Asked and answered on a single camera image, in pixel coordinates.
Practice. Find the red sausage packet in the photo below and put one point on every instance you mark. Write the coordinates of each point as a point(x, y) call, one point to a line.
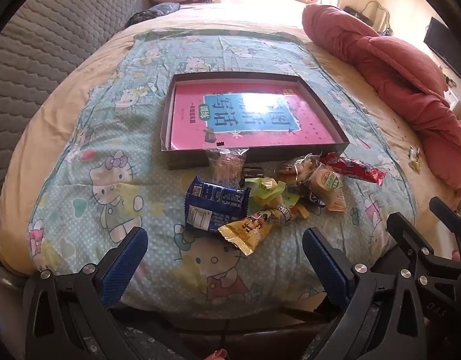
point(350, 167)

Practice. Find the fried snack clear packet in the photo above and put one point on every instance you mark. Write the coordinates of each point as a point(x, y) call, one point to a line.
point(296, 168)

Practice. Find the blue biscuit packet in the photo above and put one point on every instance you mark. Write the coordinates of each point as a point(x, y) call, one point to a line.
point(215, 202)

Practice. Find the grey quilted headboard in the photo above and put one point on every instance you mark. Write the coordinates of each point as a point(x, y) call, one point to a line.
point(46, 63)

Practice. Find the bed with beige sheet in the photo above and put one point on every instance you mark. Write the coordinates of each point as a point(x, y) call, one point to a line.
point(384, 93)

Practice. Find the green candy packet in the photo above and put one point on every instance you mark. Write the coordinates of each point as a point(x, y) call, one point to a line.
point(264, 191)

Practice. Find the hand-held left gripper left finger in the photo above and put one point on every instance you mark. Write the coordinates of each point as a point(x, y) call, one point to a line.
point(123, 264)

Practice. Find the round cake packet green label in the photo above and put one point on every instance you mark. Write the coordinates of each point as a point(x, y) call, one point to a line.
point(326, 180)

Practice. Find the pink book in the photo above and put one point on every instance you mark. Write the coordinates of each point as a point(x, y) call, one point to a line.
point(193, 120)

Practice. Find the brown chocolate bar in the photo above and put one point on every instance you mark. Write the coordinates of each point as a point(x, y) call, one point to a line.
point(313, 201)

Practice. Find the orange snack packet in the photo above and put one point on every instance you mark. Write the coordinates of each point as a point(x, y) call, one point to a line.
point(336, 201)

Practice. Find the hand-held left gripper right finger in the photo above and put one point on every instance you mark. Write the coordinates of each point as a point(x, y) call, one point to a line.
point(324, 266)

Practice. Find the black bag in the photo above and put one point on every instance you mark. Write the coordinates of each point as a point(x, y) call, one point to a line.
point(356, 15)

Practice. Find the metal frame chair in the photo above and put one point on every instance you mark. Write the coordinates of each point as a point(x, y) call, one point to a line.
point(380, 11)

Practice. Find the yellow chips packet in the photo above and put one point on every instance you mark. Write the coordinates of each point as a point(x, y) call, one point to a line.
point(249, 228)

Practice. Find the clear cracker packet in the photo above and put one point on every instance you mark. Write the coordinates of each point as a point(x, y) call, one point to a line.
point(226, 168)

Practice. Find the cat printed blanket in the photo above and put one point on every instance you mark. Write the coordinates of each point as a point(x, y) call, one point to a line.
point(103, 157)

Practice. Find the small yellow packet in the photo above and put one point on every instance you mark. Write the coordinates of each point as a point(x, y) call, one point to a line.
point(415, 157)

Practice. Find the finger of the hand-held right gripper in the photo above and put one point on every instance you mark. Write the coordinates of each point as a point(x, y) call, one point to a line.
point(407, 232)
point(450, 215)

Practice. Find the pink quilt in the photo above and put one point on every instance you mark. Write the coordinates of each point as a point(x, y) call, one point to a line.
point(403, 71)

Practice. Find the black television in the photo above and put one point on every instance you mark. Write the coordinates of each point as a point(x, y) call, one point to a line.
point(444, 47)

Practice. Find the dark patterned pillow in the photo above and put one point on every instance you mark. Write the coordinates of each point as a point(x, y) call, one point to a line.
point(151, 15)

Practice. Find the dark cardboard box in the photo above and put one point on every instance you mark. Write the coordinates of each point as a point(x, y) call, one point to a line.
point(253, 157)

